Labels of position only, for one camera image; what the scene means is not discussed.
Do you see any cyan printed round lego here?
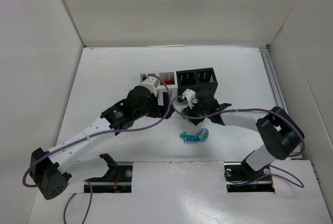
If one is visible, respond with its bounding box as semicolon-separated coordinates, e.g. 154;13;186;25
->
198;128;209;143

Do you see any red rounded lego brick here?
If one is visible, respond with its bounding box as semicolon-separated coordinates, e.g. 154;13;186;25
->
164;80;175;85

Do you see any cyan lego brick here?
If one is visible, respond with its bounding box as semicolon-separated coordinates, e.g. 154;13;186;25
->
183;135;199;144

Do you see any small green lego piece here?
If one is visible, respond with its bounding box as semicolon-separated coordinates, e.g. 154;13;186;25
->
180;132;186;139

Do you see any green square lego brick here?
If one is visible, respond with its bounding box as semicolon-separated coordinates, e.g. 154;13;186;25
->
181;109;187;120

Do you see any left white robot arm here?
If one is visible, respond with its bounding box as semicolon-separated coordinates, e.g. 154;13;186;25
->
29;85;171;200

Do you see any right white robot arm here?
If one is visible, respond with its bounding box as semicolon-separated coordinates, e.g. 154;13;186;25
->
180;89;305;175

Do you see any black double container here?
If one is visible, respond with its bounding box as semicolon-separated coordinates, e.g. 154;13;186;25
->
176;68;218;96

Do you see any white double container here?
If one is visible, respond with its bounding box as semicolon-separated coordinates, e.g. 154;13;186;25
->
156;72;178;106

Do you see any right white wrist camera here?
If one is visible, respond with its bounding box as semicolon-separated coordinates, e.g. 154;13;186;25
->
182;89;198;109

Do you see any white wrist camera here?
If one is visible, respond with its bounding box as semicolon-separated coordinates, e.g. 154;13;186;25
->
140;74;160;96
182;89;198;109

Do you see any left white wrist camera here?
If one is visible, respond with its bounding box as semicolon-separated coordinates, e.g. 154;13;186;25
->
140;74;160;96

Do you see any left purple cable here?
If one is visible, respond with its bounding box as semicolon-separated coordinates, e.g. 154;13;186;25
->
22;73;172;224

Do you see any purple cable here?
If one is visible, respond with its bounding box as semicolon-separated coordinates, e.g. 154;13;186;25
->
22;73;172;224
172;95;305;188

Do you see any aluminium rail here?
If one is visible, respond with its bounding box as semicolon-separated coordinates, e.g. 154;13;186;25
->
259;46;288;112

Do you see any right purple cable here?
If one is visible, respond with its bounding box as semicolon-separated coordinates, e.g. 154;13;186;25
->
172;95;305;188

